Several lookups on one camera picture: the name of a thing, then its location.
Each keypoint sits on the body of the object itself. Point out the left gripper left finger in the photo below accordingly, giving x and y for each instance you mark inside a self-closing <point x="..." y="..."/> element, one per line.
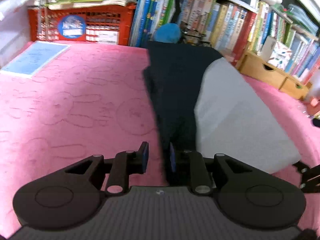
<point x="95" y="169"/>

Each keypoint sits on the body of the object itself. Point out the blue plush ball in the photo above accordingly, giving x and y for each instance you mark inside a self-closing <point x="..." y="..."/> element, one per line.
<point x="167" y="33"/>

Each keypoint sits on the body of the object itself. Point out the pink wooden toy shelf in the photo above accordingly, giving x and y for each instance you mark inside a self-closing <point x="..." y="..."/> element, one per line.
<point x="312" y="106"/>

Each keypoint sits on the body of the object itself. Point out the black miniature bicycle model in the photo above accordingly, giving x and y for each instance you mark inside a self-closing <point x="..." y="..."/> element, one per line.
<point x="192" y="37"/>

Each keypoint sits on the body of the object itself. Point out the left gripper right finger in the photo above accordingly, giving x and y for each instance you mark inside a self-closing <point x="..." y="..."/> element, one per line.
<point x="204" y="175"/>

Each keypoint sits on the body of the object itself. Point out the row of upright books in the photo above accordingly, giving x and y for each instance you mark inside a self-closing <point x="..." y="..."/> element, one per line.
<point x="226" y="24"/>

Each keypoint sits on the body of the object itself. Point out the navy white zip jacket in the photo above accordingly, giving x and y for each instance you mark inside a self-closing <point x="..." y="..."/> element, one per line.
<point x="202" y="103"/>

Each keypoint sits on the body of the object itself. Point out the row of slanted books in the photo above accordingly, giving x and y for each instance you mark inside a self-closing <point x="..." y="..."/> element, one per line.
<point x="286" y="38"/>

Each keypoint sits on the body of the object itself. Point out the blue printed paper sheet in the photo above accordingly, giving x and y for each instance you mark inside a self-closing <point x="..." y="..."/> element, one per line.
<point x="34" y="58"/>

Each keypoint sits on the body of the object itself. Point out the red plastic crate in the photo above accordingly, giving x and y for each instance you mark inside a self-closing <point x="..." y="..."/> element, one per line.
<point x="103" y="24"/>

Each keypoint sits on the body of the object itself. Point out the pink bunny print towel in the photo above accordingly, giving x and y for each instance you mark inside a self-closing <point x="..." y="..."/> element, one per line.
<point x="92" y="100"/>

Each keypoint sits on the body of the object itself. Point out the wooden drawer organizer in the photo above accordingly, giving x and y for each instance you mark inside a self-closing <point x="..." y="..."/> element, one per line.
<point x="253" y="66"/>

